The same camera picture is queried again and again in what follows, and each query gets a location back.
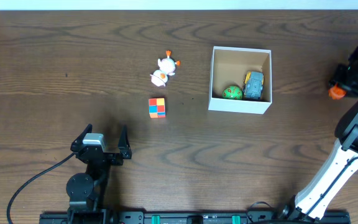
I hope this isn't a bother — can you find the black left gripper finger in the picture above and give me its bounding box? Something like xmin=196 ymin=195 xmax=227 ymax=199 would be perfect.
xmin=75 ymin=124 xmax=93 ymax=145
xmin=117 ymin=125 xmax=131 ymax=153

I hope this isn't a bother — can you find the orange plastic cage ball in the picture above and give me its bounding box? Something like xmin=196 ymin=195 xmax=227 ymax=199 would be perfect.
xmin=328 ymin=84 xmax=347 ymax=100

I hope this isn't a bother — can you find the yellow grey toy truck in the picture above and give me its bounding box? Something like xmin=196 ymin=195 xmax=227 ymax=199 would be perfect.
xmin=243 ymin=71 xmax=264 ymax=100

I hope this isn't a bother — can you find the green ball with red numbers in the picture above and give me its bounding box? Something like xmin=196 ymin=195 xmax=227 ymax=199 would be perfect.
xmin=222 ymin=85 xmax=243 ymax=100

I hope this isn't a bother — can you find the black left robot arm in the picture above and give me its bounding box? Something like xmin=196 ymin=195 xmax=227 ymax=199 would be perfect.
xmin=66 ymin=124 xmax=132 ymax=223

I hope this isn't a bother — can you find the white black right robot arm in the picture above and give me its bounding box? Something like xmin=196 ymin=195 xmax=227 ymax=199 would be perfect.
xmin=273 ymin=46 xmax=358 ymax=223

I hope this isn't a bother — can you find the colourful puzzle cube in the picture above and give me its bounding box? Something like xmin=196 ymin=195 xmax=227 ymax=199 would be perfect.
xmin=149 ymin=98 xmax=166 ymax=118

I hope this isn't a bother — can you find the pink white duck toy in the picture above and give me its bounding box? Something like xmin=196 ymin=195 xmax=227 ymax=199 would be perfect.
xmin=150 ymin=50 xmax=181 ymax=87

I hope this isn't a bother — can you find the white cardboard box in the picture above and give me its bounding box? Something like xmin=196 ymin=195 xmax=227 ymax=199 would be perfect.
xmin=208 ymin=46 xmax=273 ymax=114

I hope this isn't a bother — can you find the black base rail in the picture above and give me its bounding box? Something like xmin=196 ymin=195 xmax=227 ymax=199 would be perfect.
xmin=39 ymin=210 xmax=352 ymax=224

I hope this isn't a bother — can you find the black cable left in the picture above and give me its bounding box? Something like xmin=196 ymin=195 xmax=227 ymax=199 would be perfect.
xmin=6 ymin=152 xmax=76 ymax=224

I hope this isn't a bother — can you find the black cable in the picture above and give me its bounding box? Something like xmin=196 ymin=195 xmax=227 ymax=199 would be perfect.
xmin=6 ymin=152 xmax=76 ymax=224
xmin=246 ymin=201 xmax=279 ymax=223

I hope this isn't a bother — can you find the black cable right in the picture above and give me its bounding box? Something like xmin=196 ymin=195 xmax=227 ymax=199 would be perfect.
xmin=246 ymin=201 xmax=279 ymax=223

